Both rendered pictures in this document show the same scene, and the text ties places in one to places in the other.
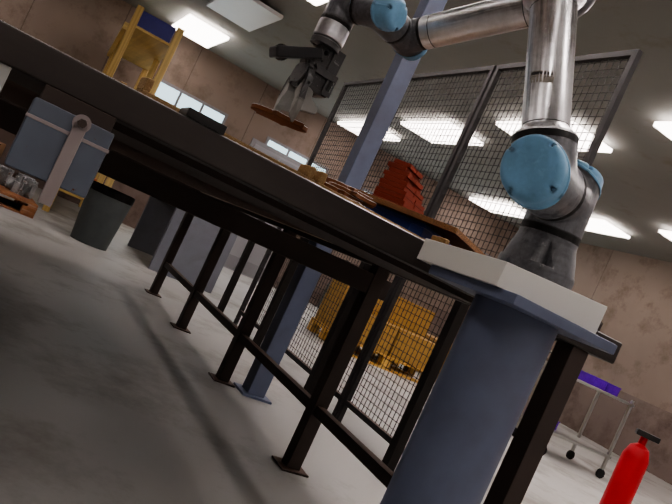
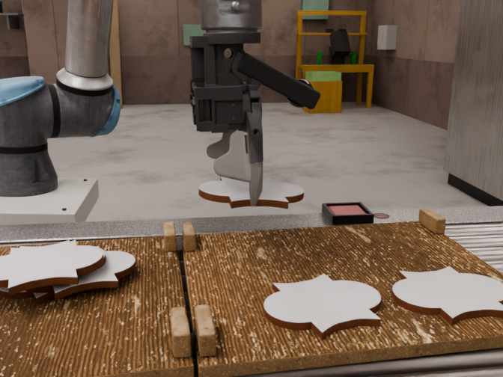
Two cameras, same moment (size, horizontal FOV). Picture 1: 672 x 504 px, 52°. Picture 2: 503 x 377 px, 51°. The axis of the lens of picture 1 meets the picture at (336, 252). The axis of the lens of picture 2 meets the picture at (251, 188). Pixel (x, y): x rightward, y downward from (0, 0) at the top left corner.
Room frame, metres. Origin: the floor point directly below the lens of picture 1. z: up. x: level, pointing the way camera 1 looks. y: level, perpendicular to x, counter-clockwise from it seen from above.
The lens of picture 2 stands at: (2.20, 0.47, 1.23)
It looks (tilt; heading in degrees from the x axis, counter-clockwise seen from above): 16 degrees down; 200
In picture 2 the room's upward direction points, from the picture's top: straight up
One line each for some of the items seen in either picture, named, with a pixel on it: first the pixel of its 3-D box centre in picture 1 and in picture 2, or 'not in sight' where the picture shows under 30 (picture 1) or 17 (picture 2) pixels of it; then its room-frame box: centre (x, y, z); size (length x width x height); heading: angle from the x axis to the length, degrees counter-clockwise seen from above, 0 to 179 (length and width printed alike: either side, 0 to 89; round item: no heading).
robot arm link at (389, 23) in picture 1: (382, 14); not in sight; (1.52, 0.13, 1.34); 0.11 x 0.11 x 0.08; 54
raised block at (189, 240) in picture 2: (306, 171); (188, 235); (1.53, 0.13, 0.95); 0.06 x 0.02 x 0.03; 30
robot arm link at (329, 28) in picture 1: (329, 35); (231, 15); (1.57, 0.22, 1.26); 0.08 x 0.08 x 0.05
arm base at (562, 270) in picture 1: (541, 253); (19, 164); (1.33, -0.36, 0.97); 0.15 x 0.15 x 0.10
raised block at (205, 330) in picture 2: not in sight; (205, 329); (1.77, 0.27, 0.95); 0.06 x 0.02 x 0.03; 30
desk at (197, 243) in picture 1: (181, 235); not in sight; (7.57, 1.61, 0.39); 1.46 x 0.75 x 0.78; 27
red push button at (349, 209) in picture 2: not in sight; (346, 213); (1.27, 0.33, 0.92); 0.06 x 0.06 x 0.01; 27
